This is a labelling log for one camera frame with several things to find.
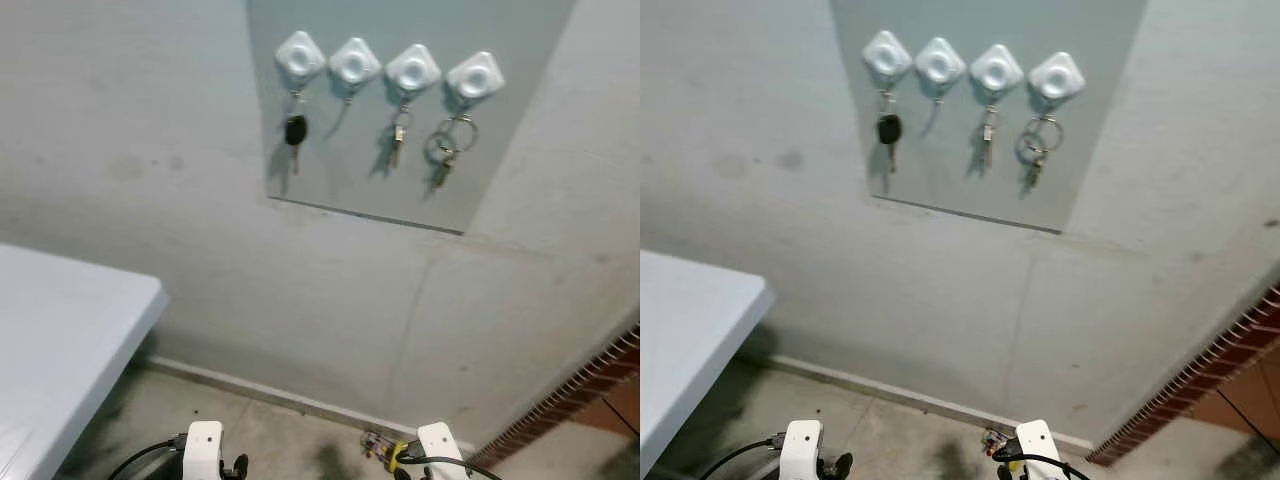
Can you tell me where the white skirting board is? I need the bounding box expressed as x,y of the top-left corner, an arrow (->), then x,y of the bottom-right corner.
765,353 -> 1098,451
145,355 -> 481,454

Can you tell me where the black headed car key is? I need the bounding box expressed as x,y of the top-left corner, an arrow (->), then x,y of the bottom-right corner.
284,90 -> 309,177
877,90 -> 903,174

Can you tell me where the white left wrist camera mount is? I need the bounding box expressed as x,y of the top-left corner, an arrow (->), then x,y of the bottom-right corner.
182,421 -> 224,480
779,420 -> 824,480

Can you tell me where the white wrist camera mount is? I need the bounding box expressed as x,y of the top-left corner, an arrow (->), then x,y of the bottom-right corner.
1015,420 -> 1061,480
417,422 -> 471,480
779,420 -> 824,480
182,421 -> 224,480

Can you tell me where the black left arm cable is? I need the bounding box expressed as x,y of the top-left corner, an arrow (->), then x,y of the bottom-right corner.
700,433 -> 786,480
107,434 -> 191,480

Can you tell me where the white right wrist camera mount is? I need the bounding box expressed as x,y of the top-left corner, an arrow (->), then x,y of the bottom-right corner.
417,422 -> 471,480
1015,420 -> 1061,480

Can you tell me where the thin black floor cable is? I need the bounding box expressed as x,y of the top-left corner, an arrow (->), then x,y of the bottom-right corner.
600,394 -> 641,442
1214,384 -> 1280,447

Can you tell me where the red tiled wall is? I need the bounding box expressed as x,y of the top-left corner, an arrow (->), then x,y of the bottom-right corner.
1085,284 -> 1280,467
470,328 -> 641,471

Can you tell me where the grey wall board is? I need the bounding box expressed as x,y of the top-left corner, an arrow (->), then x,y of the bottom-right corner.
247,0 -> 578,236
830,0 -> 1149,234

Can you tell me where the silver key on small ring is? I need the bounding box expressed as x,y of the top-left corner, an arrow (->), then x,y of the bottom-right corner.
978,104 -> 1000,170
389,104 -> 412,170

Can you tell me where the large key ring with keys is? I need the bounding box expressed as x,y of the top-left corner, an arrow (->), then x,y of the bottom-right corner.
424,114 -> 479,192
1016,114 -> 1064,190

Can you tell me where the white square wall hook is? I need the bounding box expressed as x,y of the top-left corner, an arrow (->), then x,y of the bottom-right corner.
328,38 -> 382,92
862,30 -> 913,84
969,43 -> 1025,97
1027,51 -> 1087,105
914,37 -> 967,90
275,30 -> 327,87
445,51 -> 505,107
385,43 -> 442,99

